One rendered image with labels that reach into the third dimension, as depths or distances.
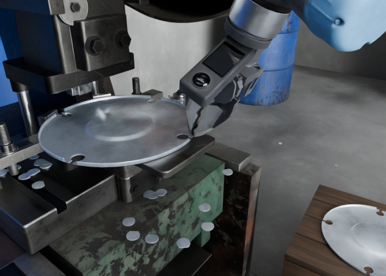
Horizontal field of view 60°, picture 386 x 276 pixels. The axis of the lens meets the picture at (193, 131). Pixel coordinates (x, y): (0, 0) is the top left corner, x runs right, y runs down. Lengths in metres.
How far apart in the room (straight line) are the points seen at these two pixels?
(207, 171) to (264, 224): 0.89
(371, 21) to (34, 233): 0.53
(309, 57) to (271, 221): 2.64
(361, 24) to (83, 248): 0.50
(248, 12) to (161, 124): 0.28
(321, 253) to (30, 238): 0.74
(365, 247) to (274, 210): 0.68
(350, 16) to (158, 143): 0.36
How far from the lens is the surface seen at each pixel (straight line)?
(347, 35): 0.37
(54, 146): 0.61
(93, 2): 0.63
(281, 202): 1.74
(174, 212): 0.68
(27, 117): 0.75
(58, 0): 0.55
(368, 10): 0.36
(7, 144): 0.68
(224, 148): 0.84
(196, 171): 0.75
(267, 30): 0.47
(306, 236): 1.07
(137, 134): 0.60
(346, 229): 1.13
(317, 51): 3.94
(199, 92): 0.44
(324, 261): 1.01
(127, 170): 0.62
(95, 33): 0.59
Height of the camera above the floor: 1.06
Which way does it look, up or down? 27 degrees down
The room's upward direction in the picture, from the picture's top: straight up
